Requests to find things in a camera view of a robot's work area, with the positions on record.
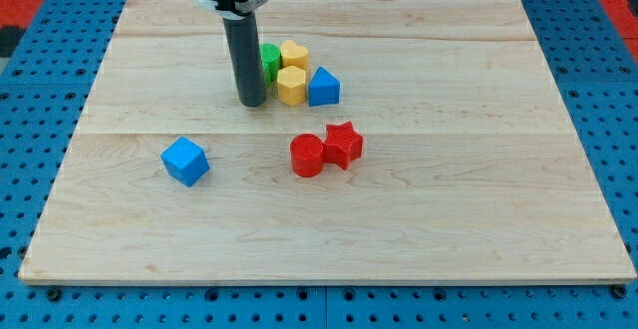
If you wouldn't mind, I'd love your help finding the red star block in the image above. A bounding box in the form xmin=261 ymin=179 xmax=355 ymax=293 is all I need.
xmin=323 ymin=122 xmax=364 ymax=170

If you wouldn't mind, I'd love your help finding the green block behind rod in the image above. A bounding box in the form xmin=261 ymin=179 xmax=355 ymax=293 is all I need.
xmin=262 ymin=63 xmax=272 ymax=90

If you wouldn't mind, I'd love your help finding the light wooden board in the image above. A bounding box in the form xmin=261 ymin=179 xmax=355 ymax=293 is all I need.
xmin=19 ymin=0 xmax=636 ymax=286

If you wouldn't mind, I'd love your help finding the yellow hexagon block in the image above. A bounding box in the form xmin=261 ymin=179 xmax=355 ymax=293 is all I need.
xmin=277 ymin=66 xmax=307 ymax=106

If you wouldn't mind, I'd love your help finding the blue triangle block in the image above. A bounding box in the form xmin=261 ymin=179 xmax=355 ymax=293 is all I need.
xmin=308 ymin=67 xmax=341 ymax=107

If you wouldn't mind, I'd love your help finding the blue cube block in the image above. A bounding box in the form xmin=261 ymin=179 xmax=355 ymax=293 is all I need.
xmin=160 ymin=137 xmax=210 ymax=186

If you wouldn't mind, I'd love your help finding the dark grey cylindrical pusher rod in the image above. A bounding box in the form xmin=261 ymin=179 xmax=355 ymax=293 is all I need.
xmin=223 ymin=12 xmax=266 ymax=107

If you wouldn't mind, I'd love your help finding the red cylinder block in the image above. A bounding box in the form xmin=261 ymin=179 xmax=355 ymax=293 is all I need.
xmin=289 ymin=134 xmax=324 ymax=177

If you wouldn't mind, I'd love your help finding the yellow heart block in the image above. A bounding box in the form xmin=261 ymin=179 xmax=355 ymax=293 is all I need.
xmin=279 ymin=40 xmax=310 ymax=71

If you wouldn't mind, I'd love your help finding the green cylinder block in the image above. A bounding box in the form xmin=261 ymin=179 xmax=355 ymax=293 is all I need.
xmin=260 ymin=43 xmax=281 ymax=83

